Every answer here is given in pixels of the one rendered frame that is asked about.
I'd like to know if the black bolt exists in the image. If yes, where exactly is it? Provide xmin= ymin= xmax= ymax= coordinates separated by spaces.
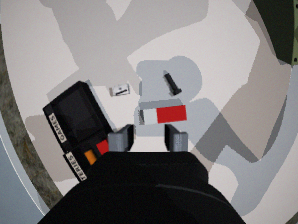
xmin=165 ymin=73 xmax=182 ymax=96

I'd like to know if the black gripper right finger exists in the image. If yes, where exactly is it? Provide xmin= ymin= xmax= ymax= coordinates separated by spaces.
xmin=164 ymin=124 xmax=188 ymax=152

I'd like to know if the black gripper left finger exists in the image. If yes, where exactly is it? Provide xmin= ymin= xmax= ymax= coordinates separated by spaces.
xmin=108 ymin=124 xmax=134 ymax=152

